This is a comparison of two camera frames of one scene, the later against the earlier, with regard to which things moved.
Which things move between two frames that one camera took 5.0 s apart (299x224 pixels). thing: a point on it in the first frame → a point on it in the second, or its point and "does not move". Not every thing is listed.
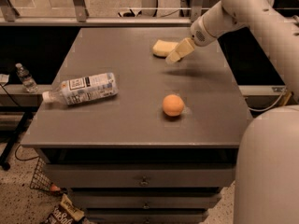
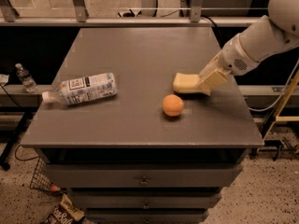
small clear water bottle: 26,78 does not move
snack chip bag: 65,212 does not move
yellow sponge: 162,49 → 187,83
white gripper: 199,34 → 233,60
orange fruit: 172,105 does not move
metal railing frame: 9,19 does not move
